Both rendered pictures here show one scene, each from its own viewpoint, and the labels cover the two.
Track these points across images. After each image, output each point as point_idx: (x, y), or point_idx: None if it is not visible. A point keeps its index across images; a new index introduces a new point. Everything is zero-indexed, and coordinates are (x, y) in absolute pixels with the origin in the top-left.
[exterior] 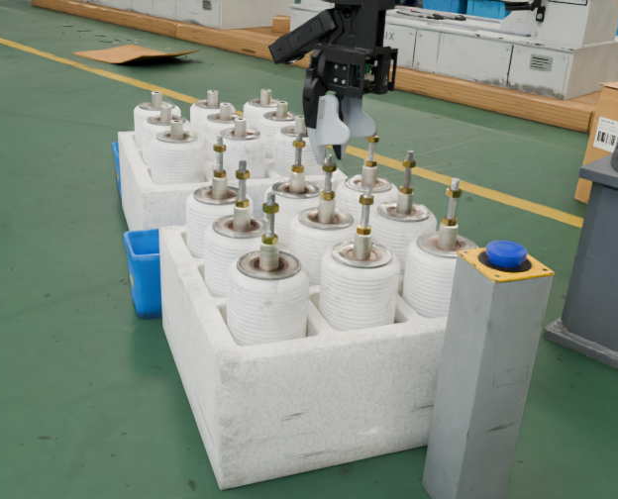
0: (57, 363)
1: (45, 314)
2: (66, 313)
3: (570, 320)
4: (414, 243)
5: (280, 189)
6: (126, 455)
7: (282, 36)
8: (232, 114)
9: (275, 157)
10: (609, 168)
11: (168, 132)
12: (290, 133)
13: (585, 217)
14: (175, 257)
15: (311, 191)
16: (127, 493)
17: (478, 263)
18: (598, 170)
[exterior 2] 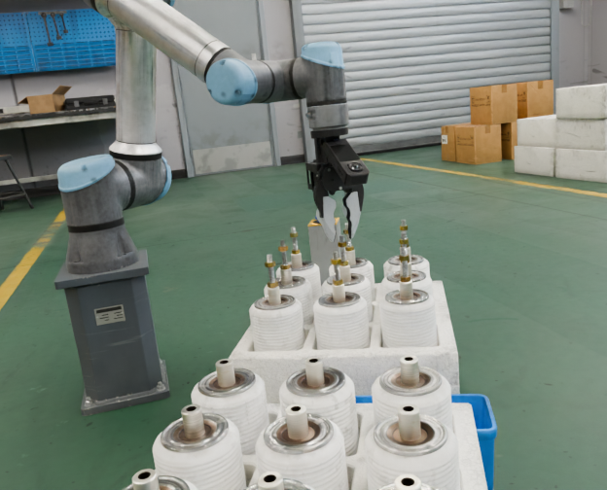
0: (556, 430)
1: (592, 487)
2: (566, 485)
3: (160, 373)
4: (311, 268)
5: (353, 297)
6: (494, 370)
7: (360, 163)
8: (275, 444)
9: (267, 416)
10: (131, 265)
11: (418, 389)
12: (247, 375)
13: (137, 306)
14: (449, 325)
15: (330, 297)
16: (493, 358)
17: (336, 220)
18: (143, 264)
